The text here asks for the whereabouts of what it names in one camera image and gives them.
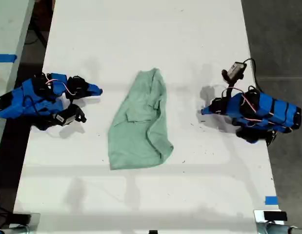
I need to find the pale green T-shirt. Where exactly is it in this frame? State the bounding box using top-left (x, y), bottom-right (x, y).
top-left (107, 68), bottom-right (174, 171)

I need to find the long blue tape strip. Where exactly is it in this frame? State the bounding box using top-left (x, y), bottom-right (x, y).
top-left (0, 54), bottom-right (18, 63)

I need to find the white side table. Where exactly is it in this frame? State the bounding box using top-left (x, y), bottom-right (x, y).
top-left (0, 0), bottom-right (36, 153)

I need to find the short blue tape strip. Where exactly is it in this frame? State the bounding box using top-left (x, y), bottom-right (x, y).
top-left (264, 195), bottom-right (279, 206)

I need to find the small black box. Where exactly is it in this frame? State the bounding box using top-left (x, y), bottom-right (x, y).
top-left (263, 211), bottom-right (288, 221)
top-left (12, 213), bottom-right (32, 224)

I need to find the red white arm wire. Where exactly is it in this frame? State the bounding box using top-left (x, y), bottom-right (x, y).
top-left (44, 72), bottom-right (78, 96)
top-left (240, 93), bottom-right (258, 113)

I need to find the black camera stalk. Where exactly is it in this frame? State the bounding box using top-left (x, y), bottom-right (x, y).
top-left (64, 104), bottom-right (81, 116)
top-left (225, 78), bottom-right (236, 98)

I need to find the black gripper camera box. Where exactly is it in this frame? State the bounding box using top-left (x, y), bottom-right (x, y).
top-left (53, 111), bottom-right (87, 127)

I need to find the grey gripper camera box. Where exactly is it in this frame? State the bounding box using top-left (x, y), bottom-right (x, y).
top-left (221, 61), bottom-right (247, 81)

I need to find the black camera cable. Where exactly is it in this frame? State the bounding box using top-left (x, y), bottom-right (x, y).
top-left (242, 58), bottom-right (263, 95)

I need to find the black floor cable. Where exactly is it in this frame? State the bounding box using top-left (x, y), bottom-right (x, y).
top-left (24, 23), bottom-right (48, 46)

